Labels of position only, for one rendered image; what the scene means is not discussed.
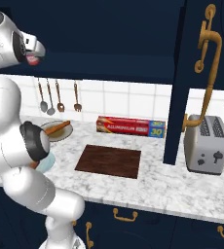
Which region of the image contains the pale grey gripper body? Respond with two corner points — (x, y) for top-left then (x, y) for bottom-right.
(24, 39), (47, 60)

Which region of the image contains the dark wooden cutting board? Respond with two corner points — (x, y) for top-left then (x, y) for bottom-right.
(73, 144), (142, 180)

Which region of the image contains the hanging metal ladle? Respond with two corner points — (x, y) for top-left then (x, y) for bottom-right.
(36, 77), (49, 114)

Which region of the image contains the hanging slotted wooden spatula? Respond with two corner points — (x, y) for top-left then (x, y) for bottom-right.
(54, 79), (66, 114)

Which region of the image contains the hanging metal spoon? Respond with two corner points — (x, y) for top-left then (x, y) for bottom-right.
(45, 78), (56, 117)

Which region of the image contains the dark blue upper cupboard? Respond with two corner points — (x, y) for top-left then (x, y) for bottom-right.
(0, 0), (187, 86)

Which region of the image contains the hanging wooden fork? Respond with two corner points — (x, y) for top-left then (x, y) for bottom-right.
(73, 81), (83, 113)

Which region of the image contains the long brown pastry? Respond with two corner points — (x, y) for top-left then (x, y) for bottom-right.
(44, 120), (72, 136)

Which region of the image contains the beige round plate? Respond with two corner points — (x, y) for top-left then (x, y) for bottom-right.
(40, 120), (75, 143)

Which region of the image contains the light blue round plate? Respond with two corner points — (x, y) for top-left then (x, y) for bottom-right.
(35, 151), (56, 174)

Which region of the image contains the orange-brown pastry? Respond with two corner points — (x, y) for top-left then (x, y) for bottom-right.
(29, 160), (41, 170)

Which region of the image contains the red aluminium foil box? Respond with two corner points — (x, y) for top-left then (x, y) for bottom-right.
(95, 115), (168, 139)

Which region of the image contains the dark blue open cupboard door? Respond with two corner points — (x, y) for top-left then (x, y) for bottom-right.
(163, 0), (192, 166)

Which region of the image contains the dark blue lower cupboard door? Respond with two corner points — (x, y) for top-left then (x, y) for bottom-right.
(0, 184), (49, 249)

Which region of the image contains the silver two-slot toaster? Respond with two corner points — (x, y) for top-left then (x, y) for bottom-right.
(183, 113), (224, 176)

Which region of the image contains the dark blue drawer front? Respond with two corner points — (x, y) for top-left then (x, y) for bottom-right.
(83, 201), (179, 249)
(176, 216), (224, 249)

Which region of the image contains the ornate golden door handle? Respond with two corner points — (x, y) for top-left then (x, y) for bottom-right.
(181, 3), (223, 133)

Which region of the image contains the golden cupboard door handle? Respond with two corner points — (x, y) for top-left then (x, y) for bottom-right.
(85, 221), (94, 249)

